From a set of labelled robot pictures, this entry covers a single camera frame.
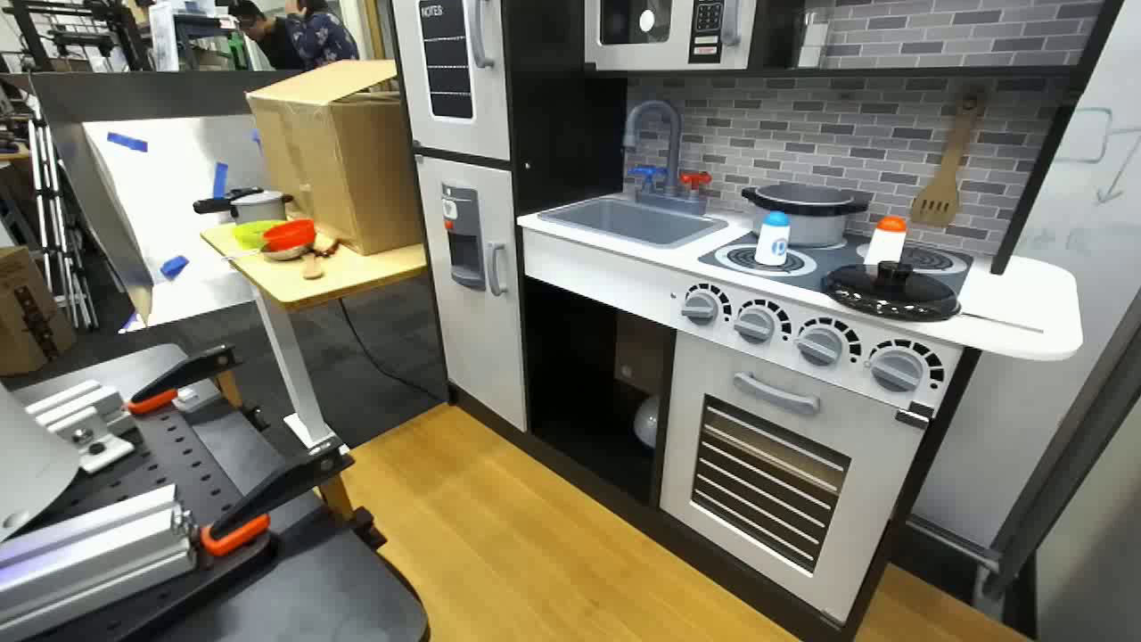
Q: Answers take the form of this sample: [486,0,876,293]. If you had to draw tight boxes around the fridge door with dispenser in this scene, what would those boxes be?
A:
[412,153,532,434]

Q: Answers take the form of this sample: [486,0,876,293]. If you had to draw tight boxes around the white toy oven door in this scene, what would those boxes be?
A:
[657,333,936,628]

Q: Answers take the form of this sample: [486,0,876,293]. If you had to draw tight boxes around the fridge door with chalkboard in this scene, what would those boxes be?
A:
[389,0,513,166]

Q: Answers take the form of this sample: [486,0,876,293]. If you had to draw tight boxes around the grey plastic sink basin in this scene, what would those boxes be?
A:
[532,192,732,249]

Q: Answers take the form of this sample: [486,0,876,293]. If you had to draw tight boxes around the white ball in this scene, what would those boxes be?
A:
[630,393,662,453]

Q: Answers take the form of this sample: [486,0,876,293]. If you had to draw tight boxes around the grey stove knob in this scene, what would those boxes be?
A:
[865,340,946,397]
[790,314,860,370]
[678,281,727,333]
[732,296,788,351]

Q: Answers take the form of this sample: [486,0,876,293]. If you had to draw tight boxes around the white shaker blue cap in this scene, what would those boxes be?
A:
[752,207,796,271]

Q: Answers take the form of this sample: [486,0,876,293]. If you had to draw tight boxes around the wooden table white leg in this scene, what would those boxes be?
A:
[197,217,431,462]

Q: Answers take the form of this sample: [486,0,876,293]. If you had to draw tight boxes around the grey toy faucet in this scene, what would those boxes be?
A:
[621,98,688,211]

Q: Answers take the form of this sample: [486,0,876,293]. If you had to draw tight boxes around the brown wooden toy piece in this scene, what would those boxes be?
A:
[297,229,343,285]

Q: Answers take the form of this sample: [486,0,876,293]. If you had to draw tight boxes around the grey toy pot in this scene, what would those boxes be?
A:
[742,179,873,249]

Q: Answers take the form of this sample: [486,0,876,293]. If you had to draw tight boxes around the large cardboard box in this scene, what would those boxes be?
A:
[241,59,423,261]

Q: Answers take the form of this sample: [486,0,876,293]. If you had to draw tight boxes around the red bowl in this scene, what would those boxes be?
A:
[261,217,322,256]

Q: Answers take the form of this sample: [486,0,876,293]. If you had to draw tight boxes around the white shaker orange cap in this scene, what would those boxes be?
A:
[863,211,914,271]

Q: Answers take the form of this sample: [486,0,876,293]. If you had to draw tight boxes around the black toy pan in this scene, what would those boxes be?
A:
[816,256,964,324]

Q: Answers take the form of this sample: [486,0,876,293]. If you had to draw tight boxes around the green toy food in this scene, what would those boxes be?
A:
[229,217,283,249]

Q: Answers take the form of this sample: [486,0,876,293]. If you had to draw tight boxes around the black clamp orange tip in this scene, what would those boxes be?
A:
[193,440,355,565]
[120,342,241,422]

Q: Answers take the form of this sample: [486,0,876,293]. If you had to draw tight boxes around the black perforated robot table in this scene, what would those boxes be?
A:
[0,342,431,642]

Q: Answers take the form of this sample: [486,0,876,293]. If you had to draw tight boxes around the person in dark clothes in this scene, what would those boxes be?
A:
[225,0,363,73]

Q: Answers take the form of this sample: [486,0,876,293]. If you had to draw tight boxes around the wooden slotted spatula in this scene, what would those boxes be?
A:
[909,92,987,233]

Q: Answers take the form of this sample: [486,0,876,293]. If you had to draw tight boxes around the white board with blue tape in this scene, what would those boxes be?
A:
[51,110,299,337]

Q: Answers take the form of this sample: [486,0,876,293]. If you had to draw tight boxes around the toy play kitchen unit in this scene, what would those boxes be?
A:
[389,0,1125,642]

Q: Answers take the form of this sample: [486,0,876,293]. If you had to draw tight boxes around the metal folding ladder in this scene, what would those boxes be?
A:
[20,118,98,333]

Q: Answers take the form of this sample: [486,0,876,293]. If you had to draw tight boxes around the printed brown cardboard box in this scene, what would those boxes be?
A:
[0,243,83,381]

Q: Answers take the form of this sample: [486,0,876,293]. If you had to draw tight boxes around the large aluminium extrusion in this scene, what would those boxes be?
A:
[0,477,199,642]

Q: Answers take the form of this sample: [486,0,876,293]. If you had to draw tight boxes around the black floor cable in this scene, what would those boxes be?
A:
[335,296,444,408]

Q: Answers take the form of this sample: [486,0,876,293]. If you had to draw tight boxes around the silver pot black handle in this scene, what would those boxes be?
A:
[193,186,297,229]

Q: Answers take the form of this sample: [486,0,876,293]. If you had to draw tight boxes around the small silver metal bracket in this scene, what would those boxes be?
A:
[17,376,135,477]

